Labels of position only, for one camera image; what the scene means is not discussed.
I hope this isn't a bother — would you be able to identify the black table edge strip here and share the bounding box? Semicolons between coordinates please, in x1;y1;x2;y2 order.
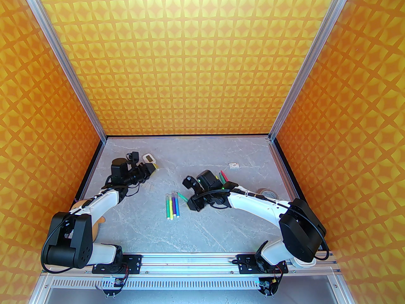
273;138;304;200
79;139;106;195

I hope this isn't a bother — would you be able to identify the tape roll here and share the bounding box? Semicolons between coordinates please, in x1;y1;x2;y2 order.
256;188;279;200

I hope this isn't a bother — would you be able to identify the round wooden object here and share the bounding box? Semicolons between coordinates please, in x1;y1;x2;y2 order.
70;198;105;233

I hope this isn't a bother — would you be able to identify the perforated metal strip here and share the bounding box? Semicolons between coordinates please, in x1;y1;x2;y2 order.
51;277;340;292

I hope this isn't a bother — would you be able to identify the small circuit board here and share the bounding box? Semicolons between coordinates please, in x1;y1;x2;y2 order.
104;277;127;298
257;277;280;297

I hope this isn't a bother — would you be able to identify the white rounded clock device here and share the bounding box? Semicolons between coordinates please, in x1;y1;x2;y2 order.
293;258;317;269

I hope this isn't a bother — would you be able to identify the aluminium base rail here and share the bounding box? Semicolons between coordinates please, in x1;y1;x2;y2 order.
43;253;340;276

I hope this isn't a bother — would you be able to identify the aluminium frame post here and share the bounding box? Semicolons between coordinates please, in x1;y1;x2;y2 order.
17;0;107;142
268;0;358;142

